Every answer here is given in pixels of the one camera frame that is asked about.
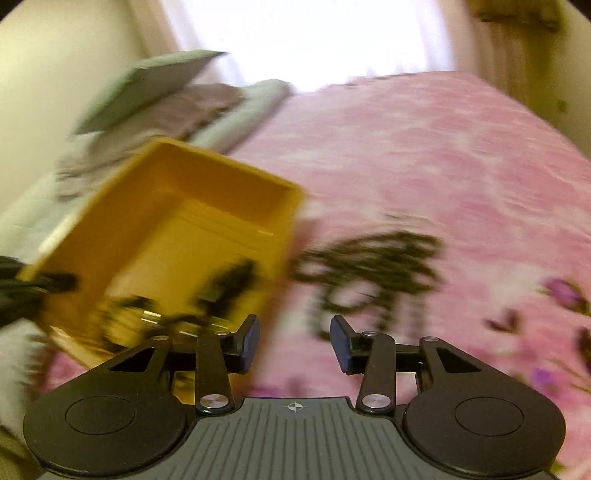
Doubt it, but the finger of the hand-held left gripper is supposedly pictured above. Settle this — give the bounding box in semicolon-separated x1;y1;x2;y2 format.
28;271;78;296

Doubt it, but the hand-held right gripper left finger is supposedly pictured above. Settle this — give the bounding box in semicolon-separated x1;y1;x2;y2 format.
99;315;260;414

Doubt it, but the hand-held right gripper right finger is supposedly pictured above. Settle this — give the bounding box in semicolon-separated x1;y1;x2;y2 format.
330;315;490;414

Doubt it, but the black mesh strap watch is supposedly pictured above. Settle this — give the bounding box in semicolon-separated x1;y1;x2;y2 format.
198;260;258;319

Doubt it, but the long dark bead necklace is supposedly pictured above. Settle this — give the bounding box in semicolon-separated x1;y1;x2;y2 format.
295;233;444;337

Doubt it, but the yellow plastic tray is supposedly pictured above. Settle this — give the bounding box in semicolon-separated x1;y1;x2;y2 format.
18;136;305;370

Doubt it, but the pink floral blanket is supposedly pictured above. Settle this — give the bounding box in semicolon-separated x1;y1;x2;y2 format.
0;69;591;416

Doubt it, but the green pillow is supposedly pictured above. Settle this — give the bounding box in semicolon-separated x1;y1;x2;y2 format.
69;50;227;134

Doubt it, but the taupe pillow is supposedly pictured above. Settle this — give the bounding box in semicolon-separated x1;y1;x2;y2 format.
55;83;245;199

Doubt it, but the pale green striped quilt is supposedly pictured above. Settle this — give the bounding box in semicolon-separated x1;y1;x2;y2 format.
0;78;293;430

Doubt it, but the white sheer curtain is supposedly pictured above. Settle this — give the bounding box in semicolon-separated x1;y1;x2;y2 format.
129;0;481;93

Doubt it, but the beige patterned curtain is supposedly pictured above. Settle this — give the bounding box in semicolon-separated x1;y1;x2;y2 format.
480;18;555;100

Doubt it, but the olive padded jacket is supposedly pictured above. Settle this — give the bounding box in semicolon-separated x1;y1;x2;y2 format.
466;0;561;31

